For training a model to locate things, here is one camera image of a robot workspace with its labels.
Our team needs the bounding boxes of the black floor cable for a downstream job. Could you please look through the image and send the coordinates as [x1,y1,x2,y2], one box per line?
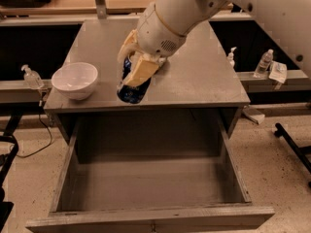
[16,114,54,159]

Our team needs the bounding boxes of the black stand leg right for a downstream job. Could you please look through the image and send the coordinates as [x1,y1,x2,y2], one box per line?
[274,123,311,174]

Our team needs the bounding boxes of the black chair left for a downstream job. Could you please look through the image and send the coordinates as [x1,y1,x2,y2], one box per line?
[0,133,19,231]

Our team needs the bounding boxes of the grey metal cabinet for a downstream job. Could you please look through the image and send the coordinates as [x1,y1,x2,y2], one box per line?
[45,17,249,134]

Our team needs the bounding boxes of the left hand sanitizer bottle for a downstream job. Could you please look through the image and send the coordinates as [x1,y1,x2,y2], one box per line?
[21,65,44,89]

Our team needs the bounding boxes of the plastic wipes packet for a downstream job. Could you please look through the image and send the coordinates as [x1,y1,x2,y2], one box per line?
[269,61,288,83]

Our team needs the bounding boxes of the blue pepsi can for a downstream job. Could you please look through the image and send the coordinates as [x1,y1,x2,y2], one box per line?
[117,57,151,104]

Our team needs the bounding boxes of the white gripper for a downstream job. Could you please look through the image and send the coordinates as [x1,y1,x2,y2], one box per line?
[117,3,186,86]

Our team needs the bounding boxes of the small white pump bottle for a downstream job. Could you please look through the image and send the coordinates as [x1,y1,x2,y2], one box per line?
[227,47,237,68]

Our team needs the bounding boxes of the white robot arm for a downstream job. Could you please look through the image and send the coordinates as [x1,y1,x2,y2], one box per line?
[118,0,311,86]

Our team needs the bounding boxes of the clear water bottle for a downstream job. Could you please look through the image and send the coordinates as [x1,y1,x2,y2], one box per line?
[254,50,274,78]

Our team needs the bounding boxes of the white bowl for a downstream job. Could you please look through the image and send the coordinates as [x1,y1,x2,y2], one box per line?
[52,62,98,100]

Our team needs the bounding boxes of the open top drawer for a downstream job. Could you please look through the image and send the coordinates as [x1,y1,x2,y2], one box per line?
[26,109,274,233]

